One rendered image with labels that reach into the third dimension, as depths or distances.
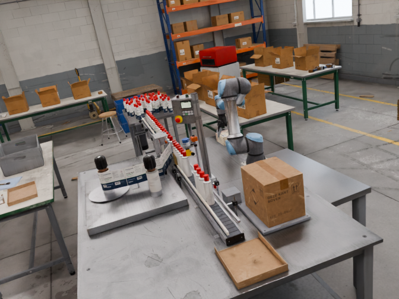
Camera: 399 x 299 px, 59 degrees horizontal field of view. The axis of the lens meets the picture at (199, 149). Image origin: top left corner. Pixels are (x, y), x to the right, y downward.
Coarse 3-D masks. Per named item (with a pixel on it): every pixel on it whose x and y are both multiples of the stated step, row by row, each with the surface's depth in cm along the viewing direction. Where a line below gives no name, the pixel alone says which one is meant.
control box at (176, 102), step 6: (180, 96) 261; (174, 102) 255; (192, 102) 252; (174, 108) 257; (180, 108) 256; (192, 108) 253; (174, 114) 259; (180, 114) 258; (180, 120) 260; (186, 120) 258; (192, 120) 257
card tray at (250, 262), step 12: (252, 240) 192; (264, 240) 187; (216, 252) 185; (228, 252) 187; (240, 252) 185; (252, 252) 183; (264, 252) 182; (276, 252) 175; (228, 264) 178; (240, 264) 176; (252, 264) 175; (264, 264) 174; (276, 264) 172; (240, 276) 168; (252, 276) 162; (264, 276) 164; (240, 288) 162
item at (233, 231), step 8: (192, 176) 270; (192, 184) 258; (200, 200) 234; (216, 208) 221; (224, 216) 211; (224, 224) 203; (232, 224) 202; (224, 232) 196; (232, 232) 195; (240, 232) 194
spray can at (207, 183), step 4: (204, 176) 219; (208, 176) 220; (204, 180) 220; (208, 180) 220; (204, 184) 220; (208, 184) 220; (204, 188) 222; (208, 188) 221; (212, 188) 223; (208, 192) 222; (212, 192) 223; (208, 196) 223; (212, 196) 223; (208, 200) 224; (212, 200) 224; (208, 204) 225; (212, 204) 225
